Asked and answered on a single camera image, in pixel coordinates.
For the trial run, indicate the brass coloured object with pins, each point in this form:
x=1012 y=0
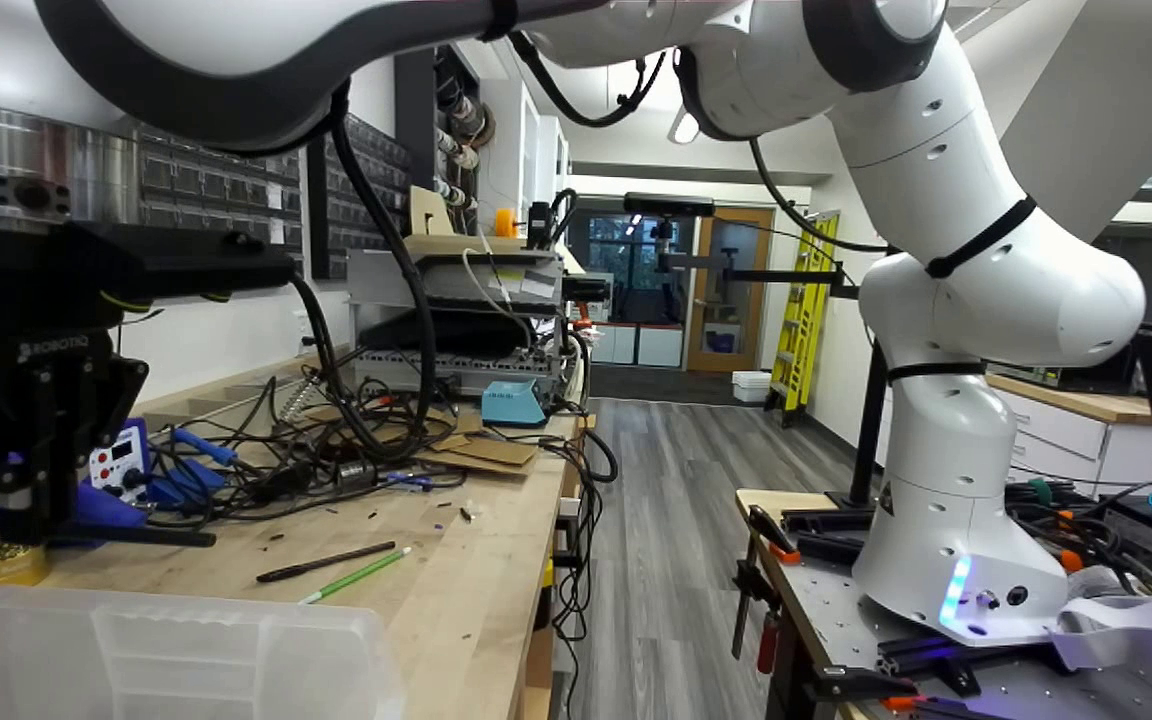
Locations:
x=12 y=563

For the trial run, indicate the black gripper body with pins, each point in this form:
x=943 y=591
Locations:
x=30 y=412

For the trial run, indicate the flat wooden boards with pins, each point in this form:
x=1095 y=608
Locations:
x=477 y=458

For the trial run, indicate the black stand pole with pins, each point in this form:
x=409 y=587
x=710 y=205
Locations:
x=868 y=427

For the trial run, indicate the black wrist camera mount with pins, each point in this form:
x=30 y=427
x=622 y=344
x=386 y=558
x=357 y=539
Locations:
x=96 y=266

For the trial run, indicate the orange small object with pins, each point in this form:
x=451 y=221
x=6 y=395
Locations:
x=504 y=221

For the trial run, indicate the grey benchtop machine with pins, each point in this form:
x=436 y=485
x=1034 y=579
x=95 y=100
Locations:
x=470 y=284

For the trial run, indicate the white blue electronic device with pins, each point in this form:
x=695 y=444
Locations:
x=116 y=463

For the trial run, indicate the clear plastic container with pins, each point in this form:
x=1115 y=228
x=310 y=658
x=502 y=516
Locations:
x=137 y=661

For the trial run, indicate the white crumpled cloth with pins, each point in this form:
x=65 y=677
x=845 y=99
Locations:
x=1139 y=627

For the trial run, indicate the small wooden block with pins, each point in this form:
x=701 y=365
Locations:
x=783 y=500

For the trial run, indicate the green pen with white cap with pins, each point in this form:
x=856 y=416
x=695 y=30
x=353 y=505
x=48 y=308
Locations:
x=357 y=579

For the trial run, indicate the white bin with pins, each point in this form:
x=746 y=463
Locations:
x=751 y=386

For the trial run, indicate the white cabinet with wooden top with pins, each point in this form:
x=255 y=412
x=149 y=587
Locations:
x=1068 y=427

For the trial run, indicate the black pen with wide cap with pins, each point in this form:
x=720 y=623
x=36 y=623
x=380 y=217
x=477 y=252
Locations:
x=320 y=563

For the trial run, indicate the yellow floor sign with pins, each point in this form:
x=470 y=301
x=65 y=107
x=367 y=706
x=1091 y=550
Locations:
x=807 y=312

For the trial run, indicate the grey parts drawer cabinet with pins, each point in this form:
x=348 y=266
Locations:
x=108 y=164

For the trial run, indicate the wooden door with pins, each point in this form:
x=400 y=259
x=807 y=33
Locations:
x=699 y=295

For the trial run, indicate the teal box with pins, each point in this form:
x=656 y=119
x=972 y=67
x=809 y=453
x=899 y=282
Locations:
x=513 y=407

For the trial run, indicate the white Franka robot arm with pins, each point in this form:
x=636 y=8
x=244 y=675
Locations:
x=949 y=442

